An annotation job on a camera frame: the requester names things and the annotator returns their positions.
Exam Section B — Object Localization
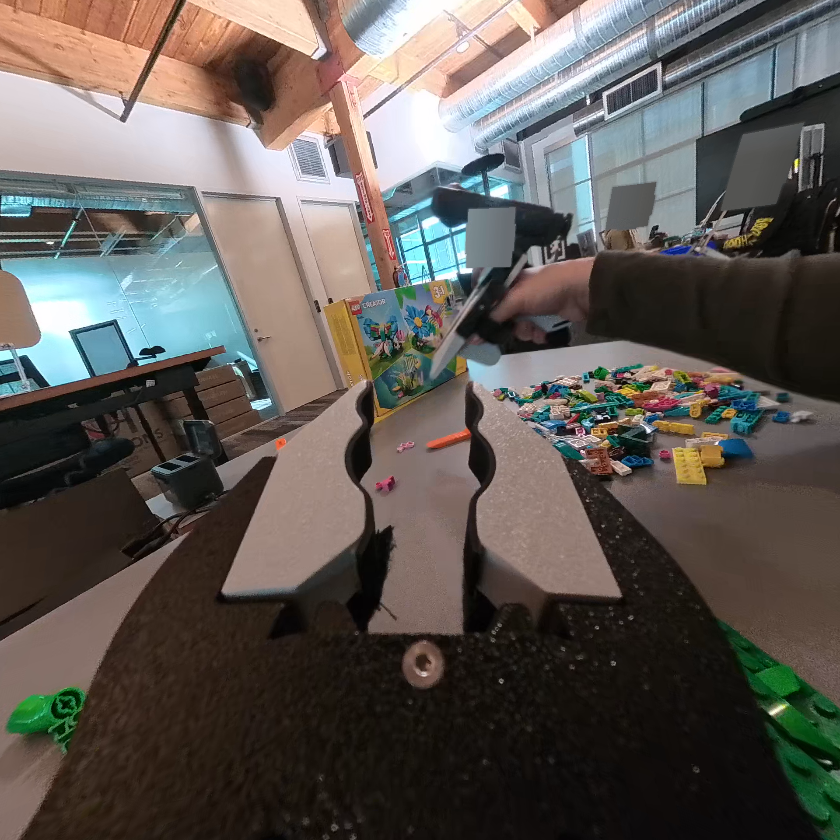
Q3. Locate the dark monitor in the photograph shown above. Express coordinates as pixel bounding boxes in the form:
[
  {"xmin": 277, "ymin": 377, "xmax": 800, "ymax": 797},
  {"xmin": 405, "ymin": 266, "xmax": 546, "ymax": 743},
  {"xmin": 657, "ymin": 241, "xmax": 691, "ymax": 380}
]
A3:
[{"xmin": 68, "ymin": 319, "xmax": 133, "ymax": 379}]

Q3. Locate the grey charger dock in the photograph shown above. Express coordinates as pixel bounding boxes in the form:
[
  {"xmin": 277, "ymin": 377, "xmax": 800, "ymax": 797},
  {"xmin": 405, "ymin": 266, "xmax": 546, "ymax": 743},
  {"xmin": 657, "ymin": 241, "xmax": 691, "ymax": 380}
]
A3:
[{"xmin": 150, "ymin": 419, "xmax": 225, "ymax": 511}]

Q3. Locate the stack of cardboard boxes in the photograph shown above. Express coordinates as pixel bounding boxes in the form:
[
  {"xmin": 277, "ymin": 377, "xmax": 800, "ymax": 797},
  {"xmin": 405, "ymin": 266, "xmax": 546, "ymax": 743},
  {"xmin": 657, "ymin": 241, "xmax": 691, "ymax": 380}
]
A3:
[{"xmin": 123, "ymin": 363, "xmax": 265, "ymax": 475}]

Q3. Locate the black wall speaker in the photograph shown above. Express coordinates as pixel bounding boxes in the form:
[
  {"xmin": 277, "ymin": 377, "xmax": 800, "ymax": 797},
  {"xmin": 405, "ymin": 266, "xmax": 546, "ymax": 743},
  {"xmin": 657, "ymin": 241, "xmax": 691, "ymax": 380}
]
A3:
[{"xmin": 324, "ymin": 130, "xmax": 379, "ymax": 179}]

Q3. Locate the dark wooden table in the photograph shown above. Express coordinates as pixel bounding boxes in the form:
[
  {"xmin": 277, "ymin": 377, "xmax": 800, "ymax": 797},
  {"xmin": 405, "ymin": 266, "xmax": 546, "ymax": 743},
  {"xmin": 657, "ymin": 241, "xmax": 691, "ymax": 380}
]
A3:
[{"xmin": 0, "ymin": 345, "xmax": 228, "ymax": 460}]

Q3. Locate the white wall vent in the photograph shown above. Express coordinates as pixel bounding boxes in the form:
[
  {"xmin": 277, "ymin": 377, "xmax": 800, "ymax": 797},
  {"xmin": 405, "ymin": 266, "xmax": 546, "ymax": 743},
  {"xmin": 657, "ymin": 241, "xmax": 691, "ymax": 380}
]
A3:
[{"xmin": 288, "ymin": 134, "xmax": 332, "ymax": 184}]

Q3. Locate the small tan rounded board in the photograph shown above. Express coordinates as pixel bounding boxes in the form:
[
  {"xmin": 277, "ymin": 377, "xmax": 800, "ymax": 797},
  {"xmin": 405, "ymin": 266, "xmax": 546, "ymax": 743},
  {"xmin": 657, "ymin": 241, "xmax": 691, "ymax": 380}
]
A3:
[{"xmin": 0, "ymin": 268, "xmax": 42, "ymax": 349}]

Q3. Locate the white duct vent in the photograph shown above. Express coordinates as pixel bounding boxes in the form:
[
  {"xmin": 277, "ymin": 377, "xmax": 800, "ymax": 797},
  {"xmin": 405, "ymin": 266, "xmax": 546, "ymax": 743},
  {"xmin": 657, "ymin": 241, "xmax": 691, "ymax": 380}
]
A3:
[{"xmin": 602, "ymin": 62, "xmax": 664, "ymax": 121}]

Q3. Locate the cluster of small green bricks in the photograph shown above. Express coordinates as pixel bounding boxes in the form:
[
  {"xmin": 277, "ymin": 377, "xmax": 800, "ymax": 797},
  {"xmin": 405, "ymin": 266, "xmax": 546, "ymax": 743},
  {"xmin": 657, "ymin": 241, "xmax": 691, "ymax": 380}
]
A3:
[{"xmin": 6, "ymin": 685, "xmax": 88, "ymax": 755}]

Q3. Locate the grey desk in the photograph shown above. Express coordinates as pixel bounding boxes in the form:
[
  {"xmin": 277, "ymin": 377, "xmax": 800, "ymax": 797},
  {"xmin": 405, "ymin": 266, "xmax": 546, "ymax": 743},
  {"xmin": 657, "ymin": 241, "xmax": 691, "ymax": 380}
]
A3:
[{"xmin": 0, "ymin": 344, "xmax": 840, "ymax": 840}]

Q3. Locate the person's right hand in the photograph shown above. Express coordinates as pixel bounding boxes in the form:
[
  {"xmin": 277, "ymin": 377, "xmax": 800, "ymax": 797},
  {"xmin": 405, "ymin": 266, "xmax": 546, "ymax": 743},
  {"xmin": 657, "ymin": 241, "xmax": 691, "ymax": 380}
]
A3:
[{"xmin": 499, "ymin": 256, "xmax": 596, "ymax": 343}]

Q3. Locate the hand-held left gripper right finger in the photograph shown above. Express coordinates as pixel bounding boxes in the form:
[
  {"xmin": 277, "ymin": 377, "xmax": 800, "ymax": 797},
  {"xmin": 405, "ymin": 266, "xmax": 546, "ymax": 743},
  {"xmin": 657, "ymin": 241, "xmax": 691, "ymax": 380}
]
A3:
[{"xmin": 462, "ymin": 382, "xmax": 623, "ymax": 632}]

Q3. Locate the colourful toy box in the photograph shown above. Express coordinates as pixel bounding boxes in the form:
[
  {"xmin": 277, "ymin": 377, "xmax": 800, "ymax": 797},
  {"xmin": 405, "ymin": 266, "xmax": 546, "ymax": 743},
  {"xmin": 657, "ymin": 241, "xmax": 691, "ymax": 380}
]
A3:
[{"xmin": 323, "ymin": 278, "xmax": 469, "ymax": 421}]

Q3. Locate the green brick leaf build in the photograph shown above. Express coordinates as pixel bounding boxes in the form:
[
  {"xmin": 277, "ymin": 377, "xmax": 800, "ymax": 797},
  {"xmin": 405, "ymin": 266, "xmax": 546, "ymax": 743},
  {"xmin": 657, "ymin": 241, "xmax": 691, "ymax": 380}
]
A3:
[{"xmin": 717, "ymin": 619, "xmax": 840, "ymax": 832}]

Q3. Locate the dark brown box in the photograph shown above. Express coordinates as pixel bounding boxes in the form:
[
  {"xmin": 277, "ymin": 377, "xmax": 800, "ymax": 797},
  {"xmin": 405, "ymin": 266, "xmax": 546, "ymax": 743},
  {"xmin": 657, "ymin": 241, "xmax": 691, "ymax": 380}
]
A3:
[{"xmin": 0, "ymin": 468, "xmax": 163, "ymax": 642}]

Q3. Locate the black round ceiling fixture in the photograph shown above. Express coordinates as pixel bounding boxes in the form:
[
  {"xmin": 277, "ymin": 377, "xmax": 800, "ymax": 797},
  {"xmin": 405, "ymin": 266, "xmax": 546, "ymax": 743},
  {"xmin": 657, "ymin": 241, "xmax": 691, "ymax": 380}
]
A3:
[{"xmin": 232, "ymin": 57, "xmax": 277, "ymax": 114}]

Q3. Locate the silver air duct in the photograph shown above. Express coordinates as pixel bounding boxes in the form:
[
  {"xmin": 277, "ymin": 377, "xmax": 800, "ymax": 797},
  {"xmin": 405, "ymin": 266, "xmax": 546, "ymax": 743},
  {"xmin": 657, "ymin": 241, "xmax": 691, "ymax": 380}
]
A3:
[
  {"xmin": 471, "ymin": 39, "xmax": 840, "ymax": 151},
  {"xmin": 337, "ymin": 0, "xmax": 462, "ymax": 61},
  {"xmin": 437, "ymin": 0, "xmax": 840, "ymax": 133}
]

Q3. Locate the white door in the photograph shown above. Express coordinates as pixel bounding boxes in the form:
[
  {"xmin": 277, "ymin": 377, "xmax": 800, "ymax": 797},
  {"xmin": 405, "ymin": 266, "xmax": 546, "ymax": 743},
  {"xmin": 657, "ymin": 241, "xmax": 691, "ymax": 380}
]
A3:
[
  {"xmin": 199, "ymin": 192, "xmax": 340, "ymax": 412},
  {"xmin": 296, "ymin": 196, "xmax": 376, "ymax": 311}
]

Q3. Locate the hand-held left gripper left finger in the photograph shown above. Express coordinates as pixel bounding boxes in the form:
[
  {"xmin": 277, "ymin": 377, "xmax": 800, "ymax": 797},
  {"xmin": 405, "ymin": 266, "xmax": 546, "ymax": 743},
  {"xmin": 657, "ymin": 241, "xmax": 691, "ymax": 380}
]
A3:
[{"xmin": 220, "ymin": 379, "xmax": 396, "ymax": 634}]

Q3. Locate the large black screen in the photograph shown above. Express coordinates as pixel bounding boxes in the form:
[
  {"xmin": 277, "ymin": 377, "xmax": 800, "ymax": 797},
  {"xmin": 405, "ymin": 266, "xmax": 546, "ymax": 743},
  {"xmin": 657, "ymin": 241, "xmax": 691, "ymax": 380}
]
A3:
[{"xmin": 695, "ymin": 98, "xmax": 840, "ymax": 219}]

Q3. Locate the pile of colourful bricks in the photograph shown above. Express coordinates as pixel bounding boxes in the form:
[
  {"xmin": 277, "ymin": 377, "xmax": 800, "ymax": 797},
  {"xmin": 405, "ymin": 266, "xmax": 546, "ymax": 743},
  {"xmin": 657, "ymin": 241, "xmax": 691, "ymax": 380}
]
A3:
[{"xmin": 492, "ymin": 364, "xmax": 816, "ymax": 487}]

